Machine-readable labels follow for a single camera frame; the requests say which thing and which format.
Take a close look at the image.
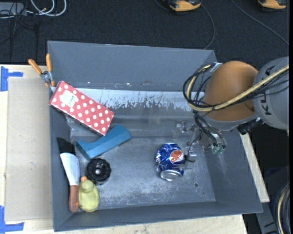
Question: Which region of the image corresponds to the grey metal bin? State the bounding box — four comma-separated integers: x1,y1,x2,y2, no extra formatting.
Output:
47,40,264,232

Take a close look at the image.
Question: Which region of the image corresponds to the black white orange brush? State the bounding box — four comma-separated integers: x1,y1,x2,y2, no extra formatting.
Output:
56,137,81,214

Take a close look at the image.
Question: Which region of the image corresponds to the crushed blue soda can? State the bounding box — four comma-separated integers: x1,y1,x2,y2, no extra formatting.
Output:
155,143,187,182

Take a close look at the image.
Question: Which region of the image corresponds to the yellow rubber duck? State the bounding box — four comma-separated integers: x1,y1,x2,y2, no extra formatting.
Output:
78,176,100,213

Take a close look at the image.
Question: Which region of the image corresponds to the blue angled foam block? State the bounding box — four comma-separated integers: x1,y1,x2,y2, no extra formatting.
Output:
75,124,132,161

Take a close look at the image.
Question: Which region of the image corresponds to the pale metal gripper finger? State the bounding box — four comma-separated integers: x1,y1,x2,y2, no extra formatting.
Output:
184,146,198,170
172,122,188,141

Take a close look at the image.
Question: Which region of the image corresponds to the black ribbed round knob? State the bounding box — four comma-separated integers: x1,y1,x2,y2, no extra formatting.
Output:
85,157,112,186

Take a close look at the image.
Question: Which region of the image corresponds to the pale cardboard board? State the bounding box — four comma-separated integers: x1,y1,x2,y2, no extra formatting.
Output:
4,77,55,222

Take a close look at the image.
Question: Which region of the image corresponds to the red white-dotted box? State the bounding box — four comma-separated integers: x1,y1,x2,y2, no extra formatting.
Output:
48,80,115,137

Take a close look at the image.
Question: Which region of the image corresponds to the black cylinder on white bracket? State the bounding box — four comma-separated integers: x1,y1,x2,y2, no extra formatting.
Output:
236,117,266,136

